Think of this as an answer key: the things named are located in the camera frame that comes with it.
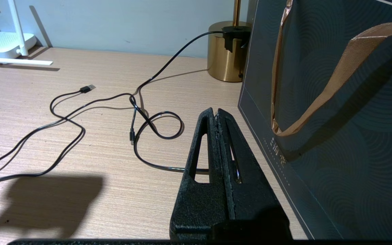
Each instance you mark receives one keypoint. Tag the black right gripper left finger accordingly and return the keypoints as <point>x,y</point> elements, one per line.
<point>199,204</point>

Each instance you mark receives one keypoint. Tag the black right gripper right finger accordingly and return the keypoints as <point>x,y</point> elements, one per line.
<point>250,200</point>

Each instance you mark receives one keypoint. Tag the white router with antennas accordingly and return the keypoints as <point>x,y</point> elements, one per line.
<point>2,42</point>

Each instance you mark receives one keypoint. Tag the dark gift bag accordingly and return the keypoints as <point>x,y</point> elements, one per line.
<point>352,153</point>

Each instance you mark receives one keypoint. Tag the brass desk lamp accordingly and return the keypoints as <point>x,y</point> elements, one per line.
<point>221,56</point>

